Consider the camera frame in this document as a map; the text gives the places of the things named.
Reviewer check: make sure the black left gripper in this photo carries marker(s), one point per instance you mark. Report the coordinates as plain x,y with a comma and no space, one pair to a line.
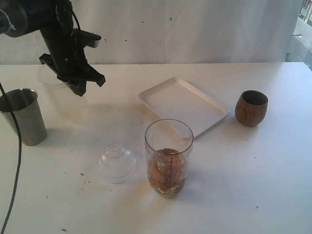
67,58

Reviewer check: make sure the stainless steel cup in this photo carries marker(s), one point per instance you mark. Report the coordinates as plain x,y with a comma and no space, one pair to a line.
23,102

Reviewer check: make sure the tan wooden pieces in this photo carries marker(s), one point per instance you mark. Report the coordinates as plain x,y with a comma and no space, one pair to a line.
167,171

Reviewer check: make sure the brown wooden cup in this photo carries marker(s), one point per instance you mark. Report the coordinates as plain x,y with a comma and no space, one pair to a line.
251,108

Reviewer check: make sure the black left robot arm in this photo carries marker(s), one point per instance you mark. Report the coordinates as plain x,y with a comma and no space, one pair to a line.
21,17

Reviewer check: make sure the clear dome shaker lid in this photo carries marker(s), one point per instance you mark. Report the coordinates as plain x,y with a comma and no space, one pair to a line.
116,164

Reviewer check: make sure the clear plastic shaker body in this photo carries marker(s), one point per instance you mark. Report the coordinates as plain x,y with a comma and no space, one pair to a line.
168,145

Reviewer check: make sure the translucent plastic measuring cup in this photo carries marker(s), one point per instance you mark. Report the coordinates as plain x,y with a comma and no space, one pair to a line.
59,93

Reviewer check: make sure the white rectangular tray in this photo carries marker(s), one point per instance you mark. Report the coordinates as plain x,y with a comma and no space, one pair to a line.
175,98

